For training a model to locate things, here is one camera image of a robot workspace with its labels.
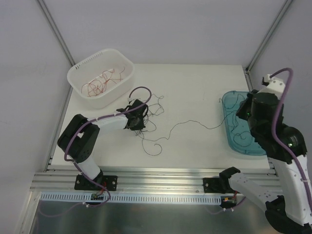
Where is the long red wire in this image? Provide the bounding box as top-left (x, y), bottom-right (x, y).
top-left (80, 78), bottom-right (108, 97)
top-left (87, 77), bottom-right (109, 97)
top-left (98, 68), bottom-right (117, 85)

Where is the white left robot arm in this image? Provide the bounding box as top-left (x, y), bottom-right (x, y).
top-left (57, 99), bottom-right (148, 191)

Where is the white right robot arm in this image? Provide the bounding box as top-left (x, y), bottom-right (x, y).
top-left (218, 90), bottom-right (312, 234)

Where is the teal plastic bin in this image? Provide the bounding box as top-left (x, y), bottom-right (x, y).
top-left (221, 91), bottom-right (266, 156)

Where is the white plastic basket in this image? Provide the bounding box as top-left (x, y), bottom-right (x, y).
top-left (67, 49), bottom-right (135, 109)

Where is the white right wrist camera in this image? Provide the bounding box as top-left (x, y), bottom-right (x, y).
top-left (259, 74), bottom-right (286, 97)

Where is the right aluminium frame post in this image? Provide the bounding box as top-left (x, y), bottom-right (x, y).
top-left (245, 0), bottom-right (294, 74)

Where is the red wire in basket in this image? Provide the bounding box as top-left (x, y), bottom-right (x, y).
top-left (101, 67), bottom-right (125, 95)

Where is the aluminium mounting rail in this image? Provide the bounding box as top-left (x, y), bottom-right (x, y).
top-left (30, 165), bottom-right (291, 195)

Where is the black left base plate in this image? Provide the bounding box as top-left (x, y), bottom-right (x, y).
top-left (74, 175), bottom-right (118, 191)

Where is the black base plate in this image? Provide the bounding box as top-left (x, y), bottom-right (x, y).
top-left (202, 177), bottom-right (221, 193)
top-left (74, 175), bottom-right (118, 191)

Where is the white slotted cable duct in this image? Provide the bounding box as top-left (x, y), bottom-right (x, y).
top-left (40, 192), bottom-right (221, 205)

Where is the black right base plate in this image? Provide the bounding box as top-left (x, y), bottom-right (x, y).
top-left (202, 177), bottom-right (221, 193)

